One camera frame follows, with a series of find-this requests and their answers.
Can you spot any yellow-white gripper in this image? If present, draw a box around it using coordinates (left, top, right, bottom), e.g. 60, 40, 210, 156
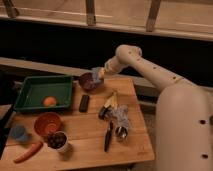
99, 61, 115, 78

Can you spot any blue sponge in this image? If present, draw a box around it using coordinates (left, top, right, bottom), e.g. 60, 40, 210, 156
92, 67, 104, 84

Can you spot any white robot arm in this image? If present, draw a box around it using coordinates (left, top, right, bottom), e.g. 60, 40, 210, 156
104, 45, 213, 171

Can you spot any green plastic tray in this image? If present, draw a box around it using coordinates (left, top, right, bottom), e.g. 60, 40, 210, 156
14, 75, 73, 113

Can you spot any purple bowl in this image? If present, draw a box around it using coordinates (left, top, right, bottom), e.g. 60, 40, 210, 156
78, 72, 102, 91

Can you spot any yellow-black brush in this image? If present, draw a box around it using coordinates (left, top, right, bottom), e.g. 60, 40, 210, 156
98, 91, 118, 119

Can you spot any black rectangular block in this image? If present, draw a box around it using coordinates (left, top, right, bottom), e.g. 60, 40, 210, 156
79, 95, 90, 112

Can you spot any crumpled clear plastic wrap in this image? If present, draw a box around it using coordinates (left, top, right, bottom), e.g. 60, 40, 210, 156
109, 105, 130, 130

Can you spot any wooden table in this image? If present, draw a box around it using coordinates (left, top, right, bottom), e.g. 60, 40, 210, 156
0, 78, 154, 171

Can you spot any metal measuring cup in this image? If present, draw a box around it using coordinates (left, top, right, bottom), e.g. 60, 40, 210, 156
115, 126, 128, 141

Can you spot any orange fruit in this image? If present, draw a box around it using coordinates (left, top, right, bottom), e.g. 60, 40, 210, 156
43, 96, 57, 107

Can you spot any orange bowl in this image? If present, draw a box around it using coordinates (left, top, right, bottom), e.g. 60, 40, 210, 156
34, 112, 62, 137

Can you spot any white cup of grapes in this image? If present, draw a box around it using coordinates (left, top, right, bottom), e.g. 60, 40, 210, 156
45, 131, 69, 153

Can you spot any orange carrot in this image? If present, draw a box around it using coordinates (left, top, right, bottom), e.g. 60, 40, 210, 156
13, 141, 43, 164

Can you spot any blue cup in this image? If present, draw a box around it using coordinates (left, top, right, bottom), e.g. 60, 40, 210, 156
10, 125, 28, 142

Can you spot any black-handled knife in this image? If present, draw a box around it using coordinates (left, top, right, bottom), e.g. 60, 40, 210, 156
104, 122, 113, 152

